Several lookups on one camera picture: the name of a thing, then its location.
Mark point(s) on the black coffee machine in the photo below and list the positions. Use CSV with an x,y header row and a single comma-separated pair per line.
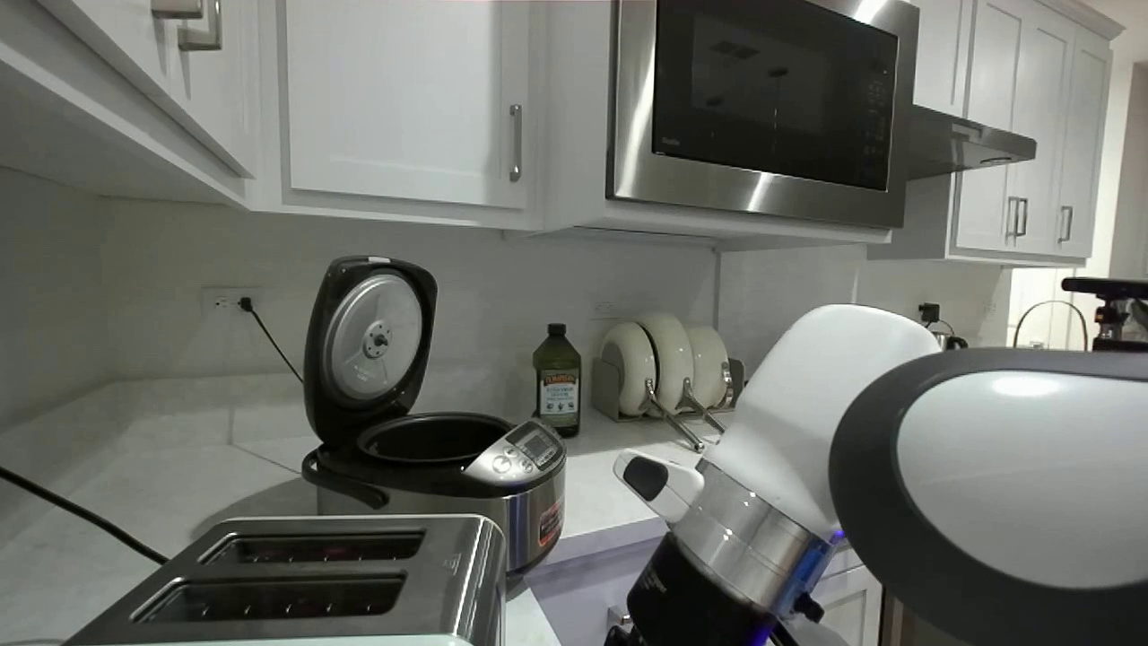
x,y
1118,305

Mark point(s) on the silver two-slot toaster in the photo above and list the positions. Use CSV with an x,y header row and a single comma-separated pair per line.
x,y
453,574

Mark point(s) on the white wall outlet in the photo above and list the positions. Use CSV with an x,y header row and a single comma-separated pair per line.
x,y
220,298

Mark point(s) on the white corner wall cabinet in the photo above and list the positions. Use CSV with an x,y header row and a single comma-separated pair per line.
x,y
93,94

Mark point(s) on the black and silver rice cooker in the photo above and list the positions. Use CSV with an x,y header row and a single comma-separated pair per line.
x,y
372,347

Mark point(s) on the white single-door wall cabinet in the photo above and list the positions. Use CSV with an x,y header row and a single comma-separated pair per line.
x,y
395,94

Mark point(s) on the stainless steel microwave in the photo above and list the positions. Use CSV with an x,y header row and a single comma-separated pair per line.
x,y
764,94

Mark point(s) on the stainless range hood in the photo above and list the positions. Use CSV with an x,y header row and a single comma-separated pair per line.
x,y
971,140

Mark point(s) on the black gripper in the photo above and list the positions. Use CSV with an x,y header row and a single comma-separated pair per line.
x,y
700,603

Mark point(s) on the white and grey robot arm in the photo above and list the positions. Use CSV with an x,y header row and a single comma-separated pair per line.
x,y
1018,480

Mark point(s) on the dark green glass bottle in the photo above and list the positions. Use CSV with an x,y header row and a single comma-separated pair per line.
x,y
559,382

